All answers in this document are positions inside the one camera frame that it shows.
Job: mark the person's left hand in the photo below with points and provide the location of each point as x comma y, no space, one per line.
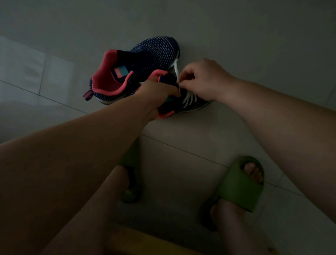
157,94

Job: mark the person's right hand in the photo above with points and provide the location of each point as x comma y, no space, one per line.
207,78

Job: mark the white shoelace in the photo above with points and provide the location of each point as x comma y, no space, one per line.
189,99

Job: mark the blue knit sneaker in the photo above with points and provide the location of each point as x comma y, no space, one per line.
194,103
147,57

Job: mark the person's right forearm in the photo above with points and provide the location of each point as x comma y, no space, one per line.
294,136

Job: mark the person's left forearm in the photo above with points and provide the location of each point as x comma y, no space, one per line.
60,173

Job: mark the person's left leg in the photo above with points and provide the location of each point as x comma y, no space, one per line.
86,220

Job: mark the person's leg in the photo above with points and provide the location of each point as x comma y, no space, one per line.
233,226
86,220

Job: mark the person's right leg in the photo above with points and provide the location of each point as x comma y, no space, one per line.
233,226

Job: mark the green foam slipper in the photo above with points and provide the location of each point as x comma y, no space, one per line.
236,186
131,186

